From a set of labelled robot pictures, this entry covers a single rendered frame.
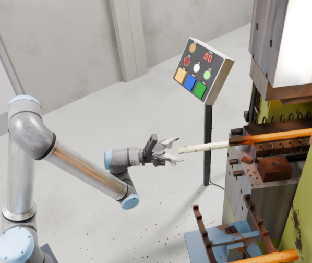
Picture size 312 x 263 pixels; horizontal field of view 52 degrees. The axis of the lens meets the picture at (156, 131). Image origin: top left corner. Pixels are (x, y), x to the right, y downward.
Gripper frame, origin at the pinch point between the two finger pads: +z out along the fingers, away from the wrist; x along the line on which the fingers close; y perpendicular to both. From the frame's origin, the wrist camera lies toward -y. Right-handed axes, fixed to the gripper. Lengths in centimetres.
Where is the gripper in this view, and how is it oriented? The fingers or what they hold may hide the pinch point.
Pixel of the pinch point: (181, 147)
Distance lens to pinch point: 151.6
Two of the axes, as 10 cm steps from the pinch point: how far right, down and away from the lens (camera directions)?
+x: 0.9, 6.5, -7.6
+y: 0.9, 7.5, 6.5
